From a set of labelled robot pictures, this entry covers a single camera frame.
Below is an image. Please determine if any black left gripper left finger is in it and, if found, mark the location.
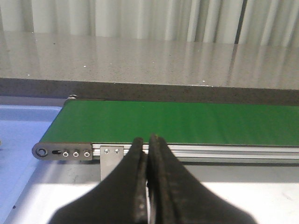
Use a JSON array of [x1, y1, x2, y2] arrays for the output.
[[49, 138, 148, 224]]

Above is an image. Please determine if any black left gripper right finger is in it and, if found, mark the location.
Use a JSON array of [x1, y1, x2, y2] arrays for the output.
[[147, 135, 255, 224]]

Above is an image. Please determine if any green conveyor belt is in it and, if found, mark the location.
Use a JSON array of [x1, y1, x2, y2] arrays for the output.
[[41, 100, 299, 146]]

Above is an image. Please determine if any grey left conveyor end plate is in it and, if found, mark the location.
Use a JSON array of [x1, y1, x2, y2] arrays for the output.
[[32, 142, 93, 161]]

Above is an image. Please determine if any blue plastic tray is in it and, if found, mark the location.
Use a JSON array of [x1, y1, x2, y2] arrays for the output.
[[0, 105, 61, 224]]

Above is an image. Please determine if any grey pleated curtain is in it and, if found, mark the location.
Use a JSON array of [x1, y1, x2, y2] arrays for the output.
[[0, 0, 299, 47]]

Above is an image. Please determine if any left steel support bracket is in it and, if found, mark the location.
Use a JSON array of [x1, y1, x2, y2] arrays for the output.
[[100, 146, 124, 181]]

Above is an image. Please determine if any aluminium conveyor frame rail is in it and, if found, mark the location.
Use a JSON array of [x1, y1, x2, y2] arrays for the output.
[[91, 143, 299, 162]]

